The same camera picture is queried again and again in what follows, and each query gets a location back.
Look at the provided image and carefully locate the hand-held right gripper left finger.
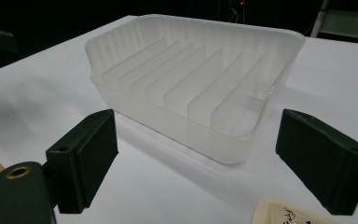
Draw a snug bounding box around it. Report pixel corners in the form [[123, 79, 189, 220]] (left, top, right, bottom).
[[45, 108, 119, 215]]

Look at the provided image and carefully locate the cream packet with dark print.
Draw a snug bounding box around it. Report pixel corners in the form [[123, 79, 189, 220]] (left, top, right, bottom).
[[250, 197, 343, 224]]

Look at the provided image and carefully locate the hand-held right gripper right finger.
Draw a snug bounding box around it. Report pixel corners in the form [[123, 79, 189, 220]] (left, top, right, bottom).
[[275, 108, 358, 216]]

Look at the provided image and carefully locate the metal stand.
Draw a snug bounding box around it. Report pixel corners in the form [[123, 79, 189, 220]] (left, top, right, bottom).
[[310, 0, 358, 42]]

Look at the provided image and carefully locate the translucent plastic divided container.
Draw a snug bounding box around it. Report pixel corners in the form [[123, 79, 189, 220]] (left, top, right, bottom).
[[84, 13, 307, 165]]

